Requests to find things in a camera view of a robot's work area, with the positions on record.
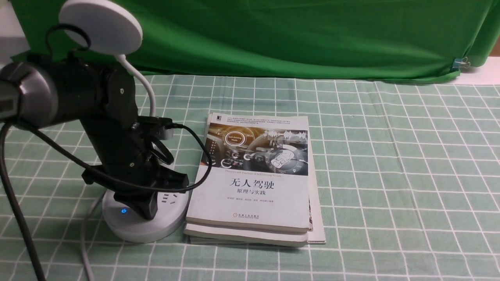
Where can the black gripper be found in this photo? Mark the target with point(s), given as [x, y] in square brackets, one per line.
[124, 156]

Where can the white desk lamp with sockets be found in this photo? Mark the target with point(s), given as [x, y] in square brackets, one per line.
[113, 30]

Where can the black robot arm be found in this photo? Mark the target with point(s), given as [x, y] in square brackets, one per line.
[40, 93]

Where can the bottom book under stack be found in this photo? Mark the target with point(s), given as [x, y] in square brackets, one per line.
[273, 237]

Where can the top white driverless car book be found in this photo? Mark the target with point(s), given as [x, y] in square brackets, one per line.
[254, 183]

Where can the green checkered tablecloth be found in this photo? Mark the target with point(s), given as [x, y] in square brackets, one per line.
[408, 184]

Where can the green backdrop cloth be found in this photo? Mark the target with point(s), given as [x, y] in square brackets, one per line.
[400, 41]

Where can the blue binder clip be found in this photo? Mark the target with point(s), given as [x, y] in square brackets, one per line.
[459, 64]

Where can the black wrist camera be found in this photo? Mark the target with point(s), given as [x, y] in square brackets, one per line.
[159, 127]

